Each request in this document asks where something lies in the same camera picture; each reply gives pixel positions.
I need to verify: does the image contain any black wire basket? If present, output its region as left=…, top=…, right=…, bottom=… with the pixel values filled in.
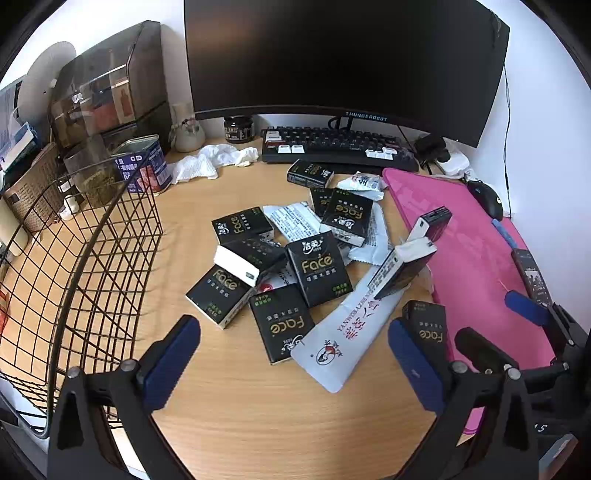
left=0, top=168, right=162, bottom=435

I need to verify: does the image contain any glass measuring cup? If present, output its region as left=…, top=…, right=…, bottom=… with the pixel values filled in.
left=62, top=134, right=123, bottom=208

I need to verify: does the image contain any dark acrylic storage cabinet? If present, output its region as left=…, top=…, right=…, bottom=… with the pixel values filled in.
left=48, top=21, right=171, bottom=148

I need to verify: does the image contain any white desk fan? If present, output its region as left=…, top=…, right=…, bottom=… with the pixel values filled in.
left=18, top=41, right=77, bottom=121

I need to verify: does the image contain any black mouse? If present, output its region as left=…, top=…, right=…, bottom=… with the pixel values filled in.
left=466, top=179, right=505, bottom=221

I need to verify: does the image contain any white snack packet orange print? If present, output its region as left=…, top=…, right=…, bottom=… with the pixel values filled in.
left=259, top=268, right=301, bottom=296

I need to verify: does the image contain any small black jar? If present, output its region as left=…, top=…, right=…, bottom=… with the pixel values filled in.
left=224, top=116, right=256, bottom=144

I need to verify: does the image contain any small black printed box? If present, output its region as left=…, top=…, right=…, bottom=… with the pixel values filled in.
left=512, top=249, right=552, bottom=305

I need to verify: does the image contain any black curved monitor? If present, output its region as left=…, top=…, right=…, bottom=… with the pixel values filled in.
left=184, top=0, right=511, bottom=148

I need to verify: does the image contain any blue pen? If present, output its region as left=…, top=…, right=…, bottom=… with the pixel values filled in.
left=492, top=219, right=514, bottom=250

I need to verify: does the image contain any long white sachet red print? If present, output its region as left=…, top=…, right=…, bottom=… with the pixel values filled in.
left=290, top=258, right=407, bottom=393

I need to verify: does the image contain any black keyboard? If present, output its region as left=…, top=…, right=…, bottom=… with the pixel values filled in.
left=261, top=126, right=419, bottom=172

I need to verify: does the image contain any black cable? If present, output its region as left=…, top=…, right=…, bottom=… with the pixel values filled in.
left=502, top=65, right=514, bottom=217

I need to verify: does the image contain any blue luncheon meat can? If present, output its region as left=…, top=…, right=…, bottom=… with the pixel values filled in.
left=111, top=135, right=174, bottom=195

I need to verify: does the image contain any white packet black text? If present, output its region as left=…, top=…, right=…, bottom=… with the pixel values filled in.
left=263, top=202, right=324, bottom=243

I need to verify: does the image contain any small white blue packet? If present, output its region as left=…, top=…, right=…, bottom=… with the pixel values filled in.
left=337, top=172, right=386, bottom=201

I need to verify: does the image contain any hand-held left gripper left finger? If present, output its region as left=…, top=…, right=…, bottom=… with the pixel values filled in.
left=47, top=315, right=201, bottom=480

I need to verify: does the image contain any white power strip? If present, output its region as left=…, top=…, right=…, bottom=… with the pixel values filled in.
left=434, top=148, right=469, bottom=178

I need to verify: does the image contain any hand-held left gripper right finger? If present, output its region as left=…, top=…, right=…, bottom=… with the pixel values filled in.
left=388, top=318, right=541, bottom=480

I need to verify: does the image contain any beige woven basket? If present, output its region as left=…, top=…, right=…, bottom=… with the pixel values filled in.
left=2, top=142, right=70, bottom=234

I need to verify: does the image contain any crinkled white wrapper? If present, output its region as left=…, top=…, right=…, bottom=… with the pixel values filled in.
left=332, top=203, right=398, bottom=266

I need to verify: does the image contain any pink desk mat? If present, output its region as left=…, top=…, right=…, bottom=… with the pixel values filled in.
left=382, top=167, right=557, bottom=435

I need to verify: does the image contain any pile of black tissue packs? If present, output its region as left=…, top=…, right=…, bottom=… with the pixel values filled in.
left=185, top=159, right=452, bottom=365

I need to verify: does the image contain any blue white tissue box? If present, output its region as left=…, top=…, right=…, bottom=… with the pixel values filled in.
left=0, top=121, right=37, bottom=163

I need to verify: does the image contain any black power adapter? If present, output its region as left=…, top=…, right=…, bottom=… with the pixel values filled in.
left=413, top=134, right=446, bottom=162

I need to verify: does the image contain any wooden desktop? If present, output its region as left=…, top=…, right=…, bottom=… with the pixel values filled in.
left=0, top=136, right=467, bottom=462

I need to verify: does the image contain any small beige vase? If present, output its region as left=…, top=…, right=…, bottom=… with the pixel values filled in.
left=168, top=102, right=206, bottom=153

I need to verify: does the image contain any stack of papers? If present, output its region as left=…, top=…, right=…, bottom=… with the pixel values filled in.
left=0, top=78, right=24, bottom=134

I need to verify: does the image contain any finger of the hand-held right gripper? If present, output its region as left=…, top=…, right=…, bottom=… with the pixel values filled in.
left=455, top=327, right=520, bottom=372
left=505, top=288, right=578, bottom=347

